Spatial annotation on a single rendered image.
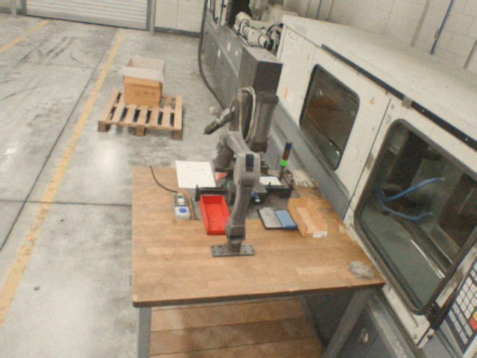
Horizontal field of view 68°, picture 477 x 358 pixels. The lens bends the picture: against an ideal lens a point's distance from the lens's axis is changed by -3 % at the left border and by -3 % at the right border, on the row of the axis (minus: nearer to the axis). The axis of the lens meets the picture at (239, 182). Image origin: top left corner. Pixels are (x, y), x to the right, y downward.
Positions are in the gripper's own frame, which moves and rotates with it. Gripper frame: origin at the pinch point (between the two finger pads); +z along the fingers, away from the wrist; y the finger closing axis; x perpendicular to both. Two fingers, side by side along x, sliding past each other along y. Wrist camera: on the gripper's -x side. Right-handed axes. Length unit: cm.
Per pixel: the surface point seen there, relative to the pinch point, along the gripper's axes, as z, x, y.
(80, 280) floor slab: 124, -24, 55
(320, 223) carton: 4, 22, -54
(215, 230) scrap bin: 13.0, 22.1, 1.9
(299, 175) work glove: 13, -27, -66
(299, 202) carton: 8, 4, -50
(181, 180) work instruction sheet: 25.2, -24.8, 8.3
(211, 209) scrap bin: 18.4, 3.9, -1.8
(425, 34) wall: -60, -248, -314
